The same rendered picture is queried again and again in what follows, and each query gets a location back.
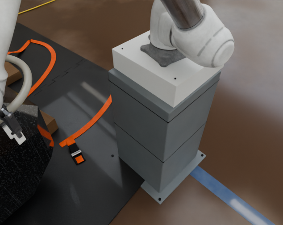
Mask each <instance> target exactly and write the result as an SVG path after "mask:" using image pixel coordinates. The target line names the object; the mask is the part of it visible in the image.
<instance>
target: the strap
mask: <svg viewBox="0 0 283 225"><path fill-rule="evenodd" d="M30 42H33V43H37V44H40V45H43V46H45V47H46V48H47V49H48V50H49V51H50V53H51V62H50V64H49V66H48V68H47V70H46V71H45V73H44V74H43V75H42V77H41V78H40V79H39V80H38V81H37V82H36V83H35V84H34V85H33V86H32V87H31V89H30V91H29V94H28V96H29V95H30V94H31V93H32V92H33V91H34V90H35V89H36V88H37V87H38V86H39V85H40V84H41V83H42V82H43V80H44V79H45V78H46V77H47V75H48V74H49V73H50V71H51V69H52V68H53V66H54V64H55V61H56V53H55V51H54V49H53V48H52V47H51V46H50V45H48V44H46V43H44V42H41V41H36V40H33V39H31V40H28V41H27V42H26V43H25V44H24V45H23V46H22V47H21V48H20V49H19V50H18V51H14V52H8V53H7V54H10V53H18V52H22V51H23V50H24V49H25V48H26V47H27V46H28V45H29V44H30ZM28 96H27V97H28ZM111 103H112V98H111V95H110V97H109V98H108V100H107V101H106V103H105V104H104V105H103V107H102V108H101V109H100V111H99V112H98V113H97V114H96V115H95V116H94V117H93V118H92V119H91V120H90V121H89V122H88V123H87V124H86V125H85V126H84V127H82V128H81V129H80V130H79V131H77V132H76V133H74V134H73V135H71V136H70V137H68V138H67V139H65V140H64V141H62V142H61V143H59V145H60V146H61V147H64V146H65V145H67V144H66V141H67V140H69V139H71V138H73V139H76V138H77V137H78V136H80V135H81V134H83V133H84V132H85V131H87V130H88V129H89V128H90V127H91V126H92V125H93V124H94V123H95V122H96V121H97V120H98V119H99V118H100V117H101V116H102V115H103V113H104V112H105V111H106V109H107V108H108V107H109V105H110V104H111Z"/></svg>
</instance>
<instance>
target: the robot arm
mask: <svg viewBox="0 0 283 225"><path fill-rule="evenodd" d="M20 4H21V0H0V120H2V121H3V122H2V123H1V124H0V125H1V126H2V128H3V129H4V131H5V132H6V133H7V135H8V136H9V137H10V139H13V138H15V139H16V141H17V142H18V144H19V145H20V144H22V143H23V142H24V141H25V140H26V138H25V137H24V135H23V133H22V132H21V131H22V130H23V129H22V128H21V126H20V125H19V123H18V121H17V120H16V118H15V117H14V114H13V112H9V111H8V110H7V107H6V106H5V105H4V104H3V101H4V91H5V85H6V81H7V77H8V73H7V71H6V70H5V68H4V63H5V59H6V56H7V53H8V50H9V47H10V44H11V41H12V37H13V33H14V29H15V25H16V21H17V16H18V13H19V8H20ZM148 39H149V40H150V43H149V44H146V45H142V46H141V47H140V50H141V51H143V52H145V53H147V54H148V55H149V56H150V57H151V58H153V59H154V60H155V61H156V62H158V63H159V65H160V66H161V67H167V66H168V65H169V64H171V63H174V62H177V61H179V60H181V59H184V58H188V59H190V60H191V61H193V62H194V63H196V64H198V65H200V66H203V67H210V68H215V67H219V66H221V65H223V64H225V63H226V62H227V61H228V60H229V58H230V57H231V55H232V54H233V51H234V39H233V36H232V34H231V32H230V30H229V29H227V28H226V27H225V26H224V24H223V23H222V22H221V20H220V19H219V18H218V16H217V15H216V14H215V13H214V11H213V9H212V8H211V7H210V6H208V5H206V4H202V3H201V2H200V0H154V2H153V5H152V9H151V16H150V34H149V36H148Z"/></svg>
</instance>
